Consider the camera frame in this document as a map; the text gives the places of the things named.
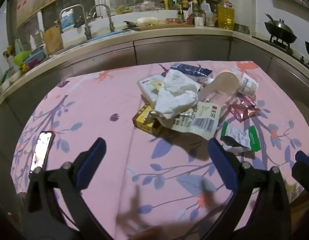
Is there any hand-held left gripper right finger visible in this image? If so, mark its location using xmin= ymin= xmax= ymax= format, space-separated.
xmin=207 ymin=137 xmax=292 ymax=240

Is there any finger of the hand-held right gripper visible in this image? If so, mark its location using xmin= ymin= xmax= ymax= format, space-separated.
xmin=291 ymin=151 xmax=309 ymax=191

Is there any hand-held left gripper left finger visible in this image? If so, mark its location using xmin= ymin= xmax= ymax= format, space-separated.
xmin=22 ymin=137 xmax=112 ymax=240

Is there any green white wrapper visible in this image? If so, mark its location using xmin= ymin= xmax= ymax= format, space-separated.
xmin=220 ymin=122 xmax=260 ymax=153

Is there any white barcode wrapper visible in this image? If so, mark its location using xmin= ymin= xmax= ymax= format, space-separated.
xmin=171 ymin=102 xmax=221 ymax=140

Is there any pink foil wrapper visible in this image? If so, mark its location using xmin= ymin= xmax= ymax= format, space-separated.
xmin=227 ymin=95 xmax=262 ymax=122

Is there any clear plastic wrapper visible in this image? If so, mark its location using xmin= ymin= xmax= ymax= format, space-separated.
xmin=206 ymin=92 xmax=236 ymax=118

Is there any yellow cardboard box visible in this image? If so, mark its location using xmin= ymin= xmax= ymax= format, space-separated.
xmin=133 ymin=103 xmax=167 ymax=136

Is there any pink paper cup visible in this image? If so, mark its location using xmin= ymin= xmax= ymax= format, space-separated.
xmin=198 ymin=70 xmax=240 ymax=103

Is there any white tissue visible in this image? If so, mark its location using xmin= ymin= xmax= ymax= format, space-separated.
xmin=154 ymin=69 xmax=201 ymax=120

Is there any white yogurt cup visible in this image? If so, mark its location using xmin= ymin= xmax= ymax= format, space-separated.
xmin=236 ymin=72 xmax=259 ymax=96

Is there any white tissue pack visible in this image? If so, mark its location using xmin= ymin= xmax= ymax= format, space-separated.
xmin=138 ymin=74 xmax=170 ymax=108

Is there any blue milk carton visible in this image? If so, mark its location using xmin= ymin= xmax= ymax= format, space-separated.
xmin=169 ymin=62 xmax=213 ymax=83

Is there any black smartphone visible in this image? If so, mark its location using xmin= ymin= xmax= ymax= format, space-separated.
xmin=30 ymin=131 xmax=56 ymax=173

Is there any pink floral tablecloth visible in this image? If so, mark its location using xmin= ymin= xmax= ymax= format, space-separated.
xmin=10 ymin=60 xmax=309 ymax=240

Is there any blue plastic basin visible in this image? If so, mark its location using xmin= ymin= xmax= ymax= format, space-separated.
xmin=25 ymin=50 xmax=46 ymax=63

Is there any black gas stove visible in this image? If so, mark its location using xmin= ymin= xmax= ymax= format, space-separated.
xmin=252 ymin=35 xmax=309 ymax=70

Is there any green plastic bowl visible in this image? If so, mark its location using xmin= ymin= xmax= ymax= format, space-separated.
xmin=13 ymin=50 xmax=31 ymax=67

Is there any upright wooden cutting board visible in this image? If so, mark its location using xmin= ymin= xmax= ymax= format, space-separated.
xmin=43 ymin=24 xmax=64 ymax=55

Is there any kitchen counter with cabinets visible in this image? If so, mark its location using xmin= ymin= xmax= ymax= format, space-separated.
xmin=0 ymin=25 xmax=309 ymax=120

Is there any small steel pot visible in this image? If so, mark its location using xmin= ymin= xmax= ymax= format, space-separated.
xmin=234 ymin=24 xmax=250 ymax=34

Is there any wok with steel lid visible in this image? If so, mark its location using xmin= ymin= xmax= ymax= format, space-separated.
xmin=264 ymin=14 xmax=297 ymax=44

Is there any large yellow oil bottle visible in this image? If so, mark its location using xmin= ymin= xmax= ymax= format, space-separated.
xmin=218 ymin=1 xmax=235 ymax=30

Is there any white plastic jug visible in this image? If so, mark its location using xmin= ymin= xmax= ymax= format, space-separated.
xmin=200 ymin=0 xmax=213 ymax=26

